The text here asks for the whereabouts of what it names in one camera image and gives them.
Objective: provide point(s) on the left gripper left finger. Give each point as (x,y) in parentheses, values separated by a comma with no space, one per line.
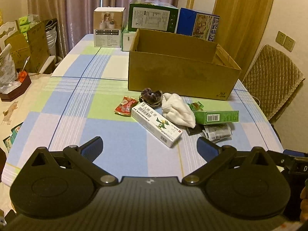
(82,158)

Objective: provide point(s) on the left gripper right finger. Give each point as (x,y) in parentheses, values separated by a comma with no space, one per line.
(216,157)

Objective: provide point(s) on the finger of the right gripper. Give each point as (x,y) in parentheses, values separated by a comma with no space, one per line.
(281,160)
(295,153)

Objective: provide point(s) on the black lighter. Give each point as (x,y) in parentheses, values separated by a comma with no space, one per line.
(194,131)

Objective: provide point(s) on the green medicine box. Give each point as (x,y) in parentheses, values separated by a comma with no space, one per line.
(216,117)

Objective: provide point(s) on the green candy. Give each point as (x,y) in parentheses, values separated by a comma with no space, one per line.
(196,106)

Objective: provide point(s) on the red candy wrapper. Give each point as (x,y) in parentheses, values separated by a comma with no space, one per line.
(124,108)

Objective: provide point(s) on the white cloth sock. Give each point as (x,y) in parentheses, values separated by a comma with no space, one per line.
(177,111)

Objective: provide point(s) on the white medicine box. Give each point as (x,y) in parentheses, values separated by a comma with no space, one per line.
(156,124)

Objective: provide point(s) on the dark velvet scrunchie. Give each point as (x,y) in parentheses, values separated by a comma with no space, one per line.
(151,98)

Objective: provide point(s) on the person's right hand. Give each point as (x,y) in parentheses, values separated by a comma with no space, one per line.
(304,205)

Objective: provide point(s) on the quilted tan chair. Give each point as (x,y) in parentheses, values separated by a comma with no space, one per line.
(274,80)

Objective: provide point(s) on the dark wooden tray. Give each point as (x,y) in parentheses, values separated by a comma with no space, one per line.
(20,90)

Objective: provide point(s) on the large open cardboard box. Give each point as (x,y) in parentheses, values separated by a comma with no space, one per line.
(180,64)

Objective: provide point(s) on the white plastic bag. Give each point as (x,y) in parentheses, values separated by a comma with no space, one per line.
(7,68)

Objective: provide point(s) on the brown cardboard box on side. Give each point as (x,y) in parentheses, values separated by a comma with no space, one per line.
(36,47)

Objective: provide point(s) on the small white green box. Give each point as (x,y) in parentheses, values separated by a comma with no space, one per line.
(127,39)

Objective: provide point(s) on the blue milk carton box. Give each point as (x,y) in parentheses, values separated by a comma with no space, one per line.
(197,24)

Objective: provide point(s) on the white shopping bag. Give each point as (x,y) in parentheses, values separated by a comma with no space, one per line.
(51,35)

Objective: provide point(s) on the white product box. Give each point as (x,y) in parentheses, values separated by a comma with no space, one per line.
(108,26)

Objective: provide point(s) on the white chair back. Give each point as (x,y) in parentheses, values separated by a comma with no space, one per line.
(7,30)

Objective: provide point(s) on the wooden door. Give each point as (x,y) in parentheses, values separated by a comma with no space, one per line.
(241,27)

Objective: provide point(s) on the green carton box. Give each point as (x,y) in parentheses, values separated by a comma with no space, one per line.
(152,15)

